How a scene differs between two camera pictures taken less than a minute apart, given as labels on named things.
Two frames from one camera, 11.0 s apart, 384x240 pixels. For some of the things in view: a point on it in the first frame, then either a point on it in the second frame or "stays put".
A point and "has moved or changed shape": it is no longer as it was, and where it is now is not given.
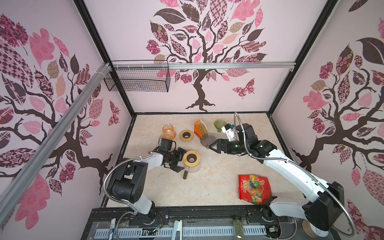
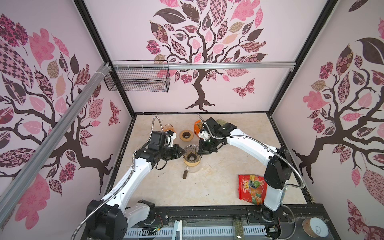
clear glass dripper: (207, 140) has moved or changed shape
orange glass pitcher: (168, 132) stays put
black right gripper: (220, 142) -> (202, 150)
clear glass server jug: (190, 169) stays put
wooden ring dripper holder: (191, 164) stays put
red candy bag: (254, 189) stays put
